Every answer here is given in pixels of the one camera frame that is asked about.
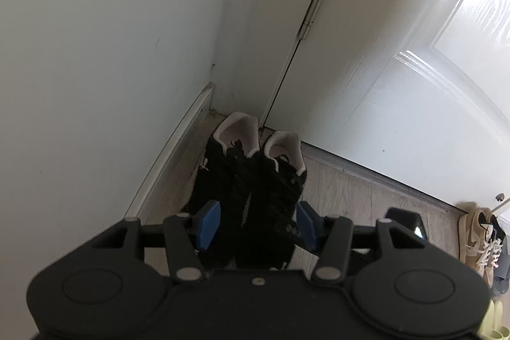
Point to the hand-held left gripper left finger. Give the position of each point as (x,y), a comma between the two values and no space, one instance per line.
(208,224)

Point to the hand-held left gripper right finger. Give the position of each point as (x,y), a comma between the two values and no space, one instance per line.
(308,228)

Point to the black sneaker with pale stripe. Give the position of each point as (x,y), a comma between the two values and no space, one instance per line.
(223,180)
(279,188)

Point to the beige white-laced sneaker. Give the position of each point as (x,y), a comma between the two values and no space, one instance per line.
(472,240)

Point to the grey slide sandal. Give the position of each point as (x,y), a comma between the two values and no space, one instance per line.
(504,268)

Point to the light green slide sandal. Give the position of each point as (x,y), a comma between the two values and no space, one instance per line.
(502,320)

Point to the short white baseboard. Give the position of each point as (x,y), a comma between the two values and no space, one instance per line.
(175,141)

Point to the metal door knob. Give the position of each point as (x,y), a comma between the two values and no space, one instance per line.
(499,197)

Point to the white panelled door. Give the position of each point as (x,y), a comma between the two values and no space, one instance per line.
(398,65)

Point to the metal door hinge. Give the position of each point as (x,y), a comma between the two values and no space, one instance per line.
(316,5)

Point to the white door frame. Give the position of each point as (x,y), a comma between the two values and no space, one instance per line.
(279,25)

